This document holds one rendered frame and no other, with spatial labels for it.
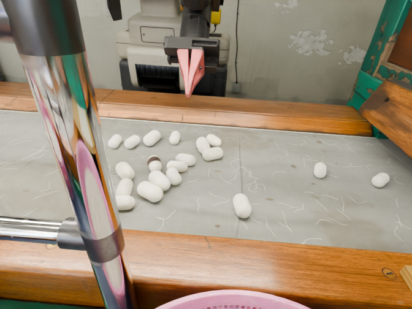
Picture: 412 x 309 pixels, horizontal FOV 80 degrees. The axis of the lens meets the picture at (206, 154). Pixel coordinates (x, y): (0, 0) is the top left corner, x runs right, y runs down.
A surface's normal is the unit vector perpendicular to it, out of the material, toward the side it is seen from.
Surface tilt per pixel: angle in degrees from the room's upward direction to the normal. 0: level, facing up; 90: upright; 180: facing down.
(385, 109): 67
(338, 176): 0
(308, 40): 90
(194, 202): 0
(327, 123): 45
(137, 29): 98
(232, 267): 0
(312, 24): 89
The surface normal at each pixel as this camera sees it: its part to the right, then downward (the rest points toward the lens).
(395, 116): -0.90, -0.39
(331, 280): 0.05, -0.84
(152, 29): -0.07, 0.65
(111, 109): -0.01, -0.21
